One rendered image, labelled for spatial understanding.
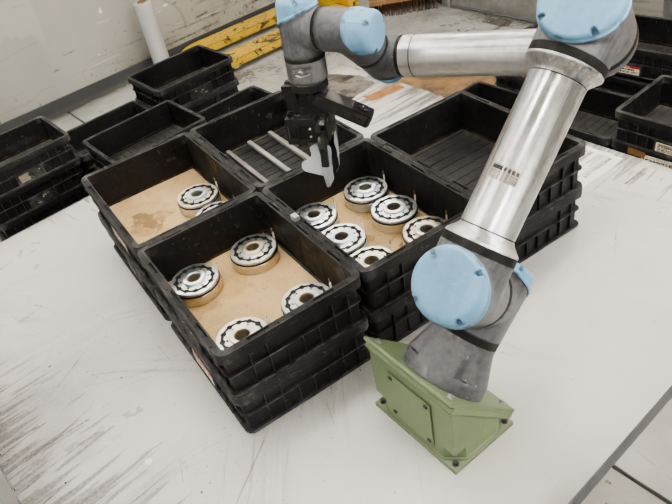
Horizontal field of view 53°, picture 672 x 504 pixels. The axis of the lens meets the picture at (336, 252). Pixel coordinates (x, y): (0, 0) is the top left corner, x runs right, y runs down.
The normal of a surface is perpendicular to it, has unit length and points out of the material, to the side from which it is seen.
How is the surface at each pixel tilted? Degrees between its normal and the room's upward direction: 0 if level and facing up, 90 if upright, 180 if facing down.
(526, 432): 0
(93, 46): 90
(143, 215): 0
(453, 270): 53
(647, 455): 0
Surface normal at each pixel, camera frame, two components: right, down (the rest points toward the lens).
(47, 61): 0.66, 0.39
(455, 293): -0.54, 0.02
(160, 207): -0.16, -0.76
